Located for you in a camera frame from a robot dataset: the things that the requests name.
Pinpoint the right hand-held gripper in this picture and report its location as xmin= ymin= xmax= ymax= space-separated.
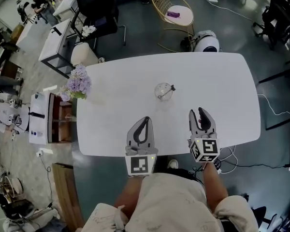
xmin=187 ymin=107 xmax=221 ymax=164

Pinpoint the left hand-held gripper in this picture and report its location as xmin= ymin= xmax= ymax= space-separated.
xmin=124 ymin=116 xmax=159 ymax=178

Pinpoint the metal spoon with dark handle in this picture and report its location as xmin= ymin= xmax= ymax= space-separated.
xmin=157 ymin=84 xmax=176 ymax=99

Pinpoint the clear glass cup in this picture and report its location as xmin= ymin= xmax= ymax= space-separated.
xmin=154 ymin=82 xmax=173 ymax=102

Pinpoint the person's right forearm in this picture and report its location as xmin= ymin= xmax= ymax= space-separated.
xmin=201 ymin=161 xmax=230 ymax=214

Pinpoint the person's left forearm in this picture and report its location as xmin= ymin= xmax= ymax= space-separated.
xmin=114 ymin=175 xmax=147 ymax=218

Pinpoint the person's white shirt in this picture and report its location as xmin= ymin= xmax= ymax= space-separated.
xmin=81 ymin=172 xmax=260 ymax=232

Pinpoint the purple flower bouquet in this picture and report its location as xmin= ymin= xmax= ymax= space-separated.
xmin=59 ymin=63 xmax=93 ymax=102

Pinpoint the white round robot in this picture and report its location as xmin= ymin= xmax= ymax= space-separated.
xmin=180 ymin=29 xmax=220 ymax=53

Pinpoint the white and wooden shelf cabinet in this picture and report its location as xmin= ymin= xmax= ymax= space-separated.
xmin=28 ymin=91 xmax=78 ymax=145

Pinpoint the wooden board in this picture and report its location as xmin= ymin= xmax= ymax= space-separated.
xmin=51 ymin=162 xmax=86 ymax=230

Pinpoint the beige padded stool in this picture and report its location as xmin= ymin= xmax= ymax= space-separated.
xmin=71 ymin=43 xmax=99 ymax=67

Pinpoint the white flower bunch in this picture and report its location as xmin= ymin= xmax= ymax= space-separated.
xmin=81 ymin=25 xmax=98 ymax=38

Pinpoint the white side table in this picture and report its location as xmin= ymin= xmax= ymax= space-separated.
xmin=38 ymin=17 xmax=76 ymax=79

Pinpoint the black swivel chair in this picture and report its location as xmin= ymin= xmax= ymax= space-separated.
xmin=252 ymin=0 xmax=290 ymax=51

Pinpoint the black office chair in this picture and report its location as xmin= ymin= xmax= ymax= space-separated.
xmin=70 ymin=0 xmax=127 ymax=46

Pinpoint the gold wire chair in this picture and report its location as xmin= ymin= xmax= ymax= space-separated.
xmin=150 ymin=0 xmax=195 ymax=53

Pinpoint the white floor cable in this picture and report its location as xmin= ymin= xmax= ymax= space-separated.
xmin=212 ymin=0 xmax=261 ymax=25

